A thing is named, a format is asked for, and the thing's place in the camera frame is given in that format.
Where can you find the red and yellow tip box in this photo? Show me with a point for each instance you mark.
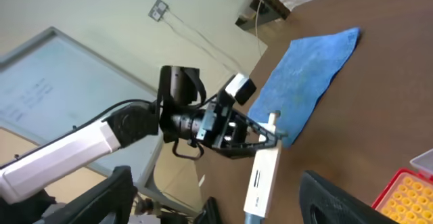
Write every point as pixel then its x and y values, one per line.
pixel 406 197

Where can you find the whiteboard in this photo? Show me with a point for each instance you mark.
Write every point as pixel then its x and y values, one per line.
pixel 50 92

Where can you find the wall socket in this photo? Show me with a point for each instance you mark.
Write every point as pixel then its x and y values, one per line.
pixel 158 10

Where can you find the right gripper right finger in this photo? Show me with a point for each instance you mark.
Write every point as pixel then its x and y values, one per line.
pixel 331 203

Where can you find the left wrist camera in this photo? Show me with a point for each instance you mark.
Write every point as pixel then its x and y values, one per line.
pixel 238 87

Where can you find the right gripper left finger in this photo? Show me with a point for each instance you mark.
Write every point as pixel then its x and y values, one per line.
pixel 101 200

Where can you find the white pipette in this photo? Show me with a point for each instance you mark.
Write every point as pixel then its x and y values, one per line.
pixel 264 176

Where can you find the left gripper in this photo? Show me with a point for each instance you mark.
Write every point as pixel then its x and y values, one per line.
pixel 220 126

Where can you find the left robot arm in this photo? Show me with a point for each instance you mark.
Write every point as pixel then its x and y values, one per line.
pixel 50 159

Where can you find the blue cloth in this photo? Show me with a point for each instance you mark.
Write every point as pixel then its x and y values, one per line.
pixel 304 75

